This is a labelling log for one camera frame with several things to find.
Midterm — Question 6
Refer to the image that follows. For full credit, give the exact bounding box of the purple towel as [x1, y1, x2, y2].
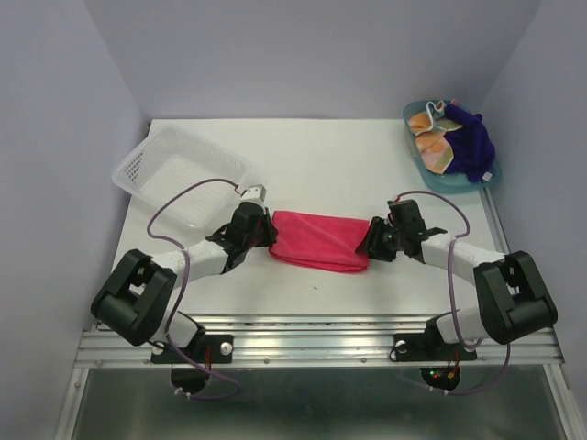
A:
[444, 104, 496, 183]

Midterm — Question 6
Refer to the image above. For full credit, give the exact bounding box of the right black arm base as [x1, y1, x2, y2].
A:
[388, 317, 478, 394]

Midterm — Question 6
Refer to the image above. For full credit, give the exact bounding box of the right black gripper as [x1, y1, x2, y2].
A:
[355, 215, 404, 261]

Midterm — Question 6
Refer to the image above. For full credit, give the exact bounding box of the pink microfiber towel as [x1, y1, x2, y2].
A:
[269, 211, 370, 273]

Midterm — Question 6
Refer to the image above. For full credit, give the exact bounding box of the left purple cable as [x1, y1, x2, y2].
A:
[146, 178, 242, 400]

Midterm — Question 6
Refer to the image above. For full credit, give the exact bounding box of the teal plastic tray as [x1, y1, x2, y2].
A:
[403, 101, 503, 194]

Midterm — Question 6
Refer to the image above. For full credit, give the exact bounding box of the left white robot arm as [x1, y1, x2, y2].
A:
[91, 201, 277, 361]

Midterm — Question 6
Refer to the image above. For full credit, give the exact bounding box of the white plastic basket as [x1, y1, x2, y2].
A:
[112, 125, 250, 229]

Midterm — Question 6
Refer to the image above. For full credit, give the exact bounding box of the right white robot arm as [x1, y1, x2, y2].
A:
[356, 199, 559, 358]

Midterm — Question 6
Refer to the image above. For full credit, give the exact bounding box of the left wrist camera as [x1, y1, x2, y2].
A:
[240, 184, 267, 205]

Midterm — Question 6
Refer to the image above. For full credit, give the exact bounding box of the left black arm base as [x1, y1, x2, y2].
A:
[148, 327, 242, 401]

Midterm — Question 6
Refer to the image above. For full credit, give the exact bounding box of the orange patterned towel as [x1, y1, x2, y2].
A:
[408, 100, 460, 174]

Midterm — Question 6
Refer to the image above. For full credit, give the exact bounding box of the aluminium mounting rail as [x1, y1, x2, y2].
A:
[74, 313, 564, 369]

